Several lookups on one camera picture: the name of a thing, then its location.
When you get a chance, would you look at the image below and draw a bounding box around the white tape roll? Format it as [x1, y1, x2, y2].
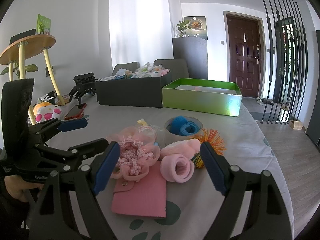
[164, 115, 203, 145]

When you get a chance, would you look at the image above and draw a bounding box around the person left hand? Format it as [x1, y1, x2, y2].
[4, 175, 44, 203]

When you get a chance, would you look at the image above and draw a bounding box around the red smartphone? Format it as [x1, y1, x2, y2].
[65, 103, 87, 120]

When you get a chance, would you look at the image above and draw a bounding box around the orange white plush toy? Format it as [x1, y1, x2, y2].
[33, 102, 62, 124]

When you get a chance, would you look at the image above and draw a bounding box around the black spare gripper device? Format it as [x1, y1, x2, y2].
[69, 73, 96, 104]

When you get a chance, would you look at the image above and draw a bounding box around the pink flower hair scrunchie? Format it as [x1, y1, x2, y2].
[106, 126, 160, 181]

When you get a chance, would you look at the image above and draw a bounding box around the pink felt wallet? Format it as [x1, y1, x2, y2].
[111, 161, 167, 218]

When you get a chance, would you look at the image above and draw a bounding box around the black storage box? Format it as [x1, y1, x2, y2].
[95, 73, 172, 108]

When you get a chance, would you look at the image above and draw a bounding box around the round wooden side table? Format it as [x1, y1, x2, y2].
[0, 34, 66, 126]

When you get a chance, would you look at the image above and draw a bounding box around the grey chair left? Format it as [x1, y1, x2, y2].
[112, 62, 140, 75]

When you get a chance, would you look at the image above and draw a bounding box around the grey chair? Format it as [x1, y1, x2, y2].
[112, 62, 140, 75]
[153, 59, 189, 81]

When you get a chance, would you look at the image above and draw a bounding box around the pink rolled sock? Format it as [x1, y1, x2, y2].
[160, 139, 201, 183]

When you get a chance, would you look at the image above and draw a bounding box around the small wooden box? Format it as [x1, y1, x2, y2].
[289, 120, 303, 130]

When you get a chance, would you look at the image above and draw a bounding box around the orange yellow spiky ball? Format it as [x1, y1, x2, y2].
[191, 128, 226, 169]

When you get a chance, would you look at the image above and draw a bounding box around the green leaflet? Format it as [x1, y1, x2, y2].
[36, 14, 51, 35]

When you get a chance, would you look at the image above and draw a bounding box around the black metal slat divider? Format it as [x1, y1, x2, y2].
[259, 0, 309, 125]

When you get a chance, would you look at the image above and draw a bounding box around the grey chair right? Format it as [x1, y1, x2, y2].
[153, 59, 189, 81]

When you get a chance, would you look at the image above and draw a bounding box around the green cardboard box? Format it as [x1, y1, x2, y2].
[162, 78, 242, 117]

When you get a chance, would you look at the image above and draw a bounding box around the dark grey cabinet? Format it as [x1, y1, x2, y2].
[172, 36, 208, 80]

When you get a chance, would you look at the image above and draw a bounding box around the potted green plant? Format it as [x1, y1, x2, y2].
[176, 20, 191, 37]

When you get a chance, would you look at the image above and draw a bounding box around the dark brown entrance door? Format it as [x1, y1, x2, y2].
[227, 15, 260, 98]

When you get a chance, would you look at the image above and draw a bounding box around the blue velcro strap roll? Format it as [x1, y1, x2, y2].
[170, 115, 201, 137]

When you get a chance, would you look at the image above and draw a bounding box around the framed wall picture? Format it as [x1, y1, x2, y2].
[184, 16, 208, 40]

